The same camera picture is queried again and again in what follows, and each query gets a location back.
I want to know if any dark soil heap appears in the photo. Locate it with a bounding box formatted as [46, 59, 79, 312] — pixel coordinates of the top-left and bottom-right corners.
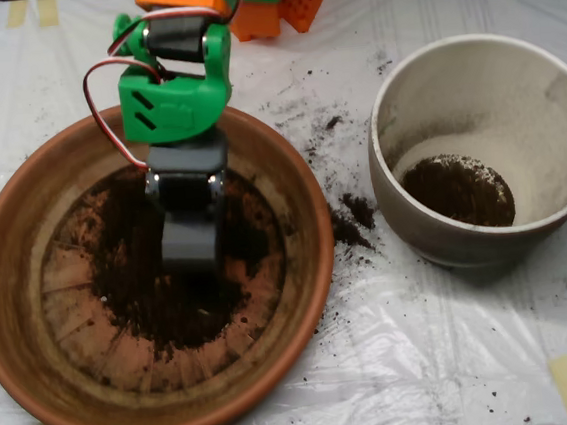
[78, 158, 282, 357]

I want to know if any terracotta saucer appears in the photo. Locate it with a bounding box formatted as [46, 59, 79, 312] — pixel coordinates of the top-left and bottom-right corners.
[0, 81, 354, 425]

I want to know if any spilled soil clump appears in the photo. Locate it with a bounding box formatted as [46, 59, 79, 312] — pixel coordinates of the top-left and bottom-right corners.
[329, 190, 384, 257]

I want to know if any white ceramic pot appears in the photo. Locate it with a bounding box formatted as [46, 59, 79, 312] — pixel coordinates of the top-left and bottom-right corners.
[357, 24, 567, 281]

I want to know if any clear plastic cover sheet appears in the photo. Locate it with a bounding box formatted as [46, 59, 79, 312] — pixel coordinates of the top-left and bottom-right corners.
[0, 0, 567, 425]

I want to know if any red and white servo cable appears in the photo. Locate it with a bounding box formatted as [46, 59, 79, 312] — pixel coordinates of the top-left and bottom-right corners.
[74, 0, 264, 180]

